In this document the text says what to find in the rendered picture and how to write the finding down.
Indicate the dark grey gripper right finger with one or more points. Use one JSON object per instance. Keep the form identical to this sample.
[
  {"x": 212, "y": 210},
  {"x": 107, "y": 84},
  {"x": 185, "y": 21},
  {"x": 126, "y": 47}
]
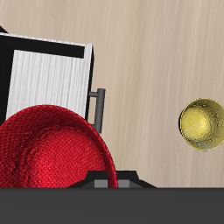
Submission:
[{"x": 127, "y": 176}]

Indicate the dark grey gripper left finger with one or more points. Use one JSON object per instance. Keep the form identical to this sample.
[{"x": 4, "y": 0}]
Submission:
[{"x": 99, "y": 176}]

